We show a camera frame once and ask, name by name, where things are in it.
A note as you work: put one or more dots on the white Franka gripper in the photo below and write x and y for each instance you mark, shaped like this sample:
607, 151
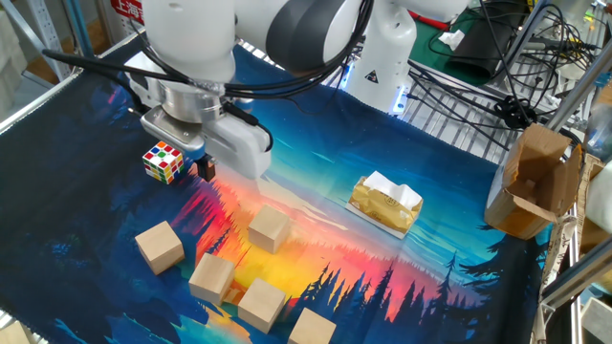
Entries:
239, 143

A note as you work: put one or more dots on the light wooden cube block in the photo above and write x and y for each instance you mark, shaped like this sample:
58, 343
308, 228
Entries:
212, 279
261, 305
268, 228
160, 248
312, 328

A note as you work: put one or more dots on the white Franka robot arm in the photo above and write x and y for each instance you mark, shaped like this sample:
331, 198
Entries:
191, 38

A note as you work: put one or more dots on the colourful Rubik's cube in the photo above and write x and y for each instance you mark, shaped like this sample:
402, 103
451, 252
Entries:
163, 162

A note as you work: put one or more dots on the sunset forest printed cloth mat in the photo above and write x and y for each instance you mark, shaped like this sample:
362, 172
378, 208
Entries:
72, 191

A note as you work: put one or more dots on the red sign with white characters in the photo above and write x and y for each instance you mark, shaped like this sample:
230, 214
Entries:
126, 9

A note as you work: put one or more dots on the gold tissue pack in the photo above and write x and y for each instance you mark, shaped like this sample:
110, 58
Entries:
382, 210

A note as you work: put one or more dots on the green mat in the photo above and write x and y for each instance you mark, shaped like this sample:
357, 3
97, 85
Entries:
425, 43

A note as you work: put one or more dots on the red pen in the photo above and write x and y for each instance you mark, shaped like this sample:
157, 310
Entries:
432, 22

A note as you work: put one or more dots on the crumpled white tissue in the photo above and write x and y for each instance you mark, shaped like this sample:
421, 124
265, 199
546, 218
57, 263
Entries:
452, 39

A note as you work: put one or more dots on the black fabric bag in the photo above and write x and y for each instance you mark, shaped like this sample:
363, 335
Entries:
478, 52

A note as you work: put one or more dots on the open cardboard box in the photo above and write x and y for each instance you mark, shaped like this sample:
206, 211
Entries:
531, 162

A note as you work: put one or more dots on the clear plastic bottle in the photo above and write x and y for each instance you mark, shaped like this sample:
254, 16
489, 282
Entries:
600, 134

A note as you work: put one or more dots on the white plastic container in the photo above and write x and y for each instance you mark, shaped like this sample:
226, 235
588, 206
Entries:
602, 200

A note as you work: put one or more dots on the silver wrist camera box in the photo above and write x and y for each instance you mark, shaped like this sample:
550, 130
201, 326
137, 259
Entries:
167, 126

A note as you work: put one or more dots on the blue metal post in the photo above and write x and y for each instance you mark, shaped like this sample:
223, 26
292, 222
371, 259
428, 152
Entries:
79, 28

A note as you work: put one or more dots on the white perforated rack post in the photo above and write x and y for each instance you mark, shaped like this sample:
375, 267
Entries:
47, 33

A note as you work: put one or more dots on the aluminium frame post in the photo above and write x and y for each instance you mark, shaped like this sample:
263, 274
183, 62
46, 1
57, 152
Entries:
531, 28
576, 93

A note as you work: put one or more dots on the aluminium frame bar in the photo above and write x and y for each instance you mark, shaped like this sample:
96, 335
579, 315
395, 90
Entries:
578, 277

